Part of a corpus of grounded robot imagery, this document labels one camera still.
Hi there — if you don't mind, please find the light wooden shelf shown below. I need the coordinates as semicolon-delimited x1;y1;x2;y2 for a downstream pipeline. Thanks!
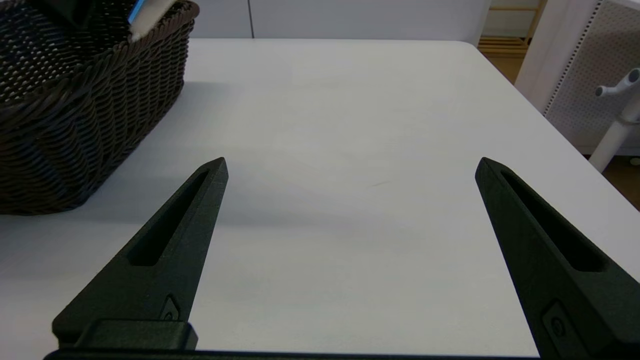
477;0;549;53

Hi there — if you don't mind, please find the white perforated partition panel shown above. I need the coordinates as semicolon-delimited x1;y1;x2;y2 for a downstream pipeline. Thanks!
515;0;640;156

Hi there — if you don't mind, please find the dark brown wicker basket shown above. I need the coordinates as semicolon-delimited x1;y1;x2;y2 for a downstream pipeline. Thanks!
0;0;201;216

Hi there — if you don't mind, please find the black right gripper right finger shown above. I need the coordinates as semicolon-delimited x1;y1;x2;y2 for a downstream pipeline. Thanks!
474;157;640;359

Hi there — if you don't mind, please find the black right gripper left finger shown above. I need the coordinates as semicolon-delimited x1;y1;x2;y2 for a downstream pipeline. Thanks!
51;157;230;352

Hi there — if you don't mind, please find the white side table leg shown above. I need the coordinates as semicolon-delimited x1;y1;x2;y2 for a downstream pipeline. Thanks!
589;95;640;174

